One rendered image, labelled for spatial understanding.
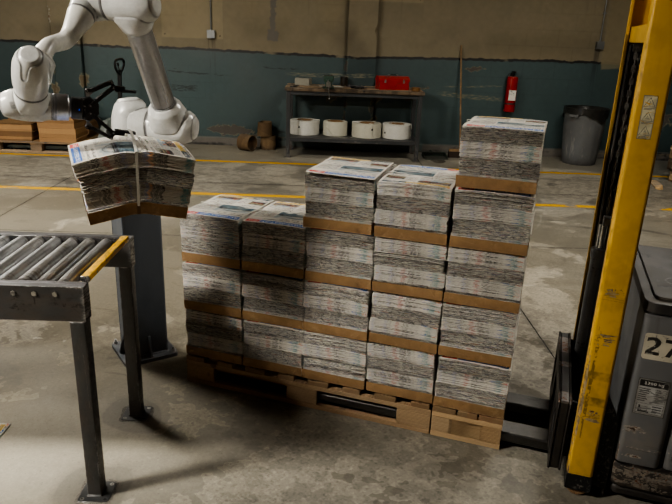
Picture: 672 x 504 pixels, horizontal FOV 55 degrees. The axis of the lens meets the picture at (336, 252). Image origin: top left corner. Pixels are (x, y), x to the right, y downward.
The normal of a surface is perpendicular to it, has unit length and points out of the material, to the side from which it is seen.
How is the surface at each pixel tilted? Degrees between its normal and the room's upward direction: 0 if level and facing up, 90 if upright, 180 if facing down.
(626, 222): 90
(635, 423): 90
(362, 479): 0
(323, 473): 0
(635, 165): 90
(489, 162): 90
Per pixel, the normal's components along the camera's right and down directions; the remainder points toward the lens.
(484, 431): -0.32, 0.30
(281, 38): 0.01, 0.33
